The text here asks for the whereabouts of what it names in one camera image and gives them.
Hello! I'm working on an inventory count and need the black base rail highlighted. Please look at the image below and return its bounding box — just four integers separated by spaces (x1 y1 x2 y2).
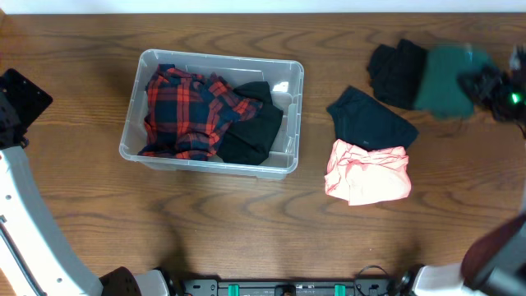
175 266 410 296

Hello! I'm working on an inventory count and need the green garment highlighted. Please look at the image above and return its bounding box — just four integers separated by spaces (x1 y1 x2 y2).
413 44 494 119

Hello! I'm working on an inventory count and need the red navy plaid shirt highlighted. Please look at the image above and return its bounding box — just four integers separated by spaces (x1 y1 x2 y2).
139 64 263 160

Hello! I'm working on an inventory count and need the pink crumpled garment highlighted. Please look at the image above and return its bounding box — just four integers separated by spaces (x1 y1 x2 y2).
325 140 412 206

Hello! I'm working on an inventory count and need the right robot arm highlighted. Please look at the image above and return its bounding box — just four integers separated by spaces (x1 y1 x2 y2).
392 45 525 296

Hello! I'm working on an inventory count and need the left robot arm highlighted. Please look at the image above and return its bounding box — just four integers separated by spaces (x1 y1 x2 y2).
1 68 174 296

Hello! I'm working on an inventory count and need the dark navy folded garment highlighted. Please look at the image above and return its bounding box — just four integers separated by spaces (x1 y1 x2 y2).
326 86 418 150

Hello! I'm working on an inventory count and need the folded black cloth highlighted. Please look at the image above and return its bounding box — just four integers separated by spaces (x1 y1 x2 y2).
367 39 428 110

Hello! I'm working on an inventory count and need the clear plastic storage bin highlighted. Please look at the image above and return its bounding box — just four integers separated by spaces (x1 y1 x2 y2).
119 49 304 179

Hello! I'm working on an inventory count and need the large black garment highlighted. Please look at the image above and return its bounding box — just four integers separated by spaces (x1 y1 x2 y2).
217 81 284 165

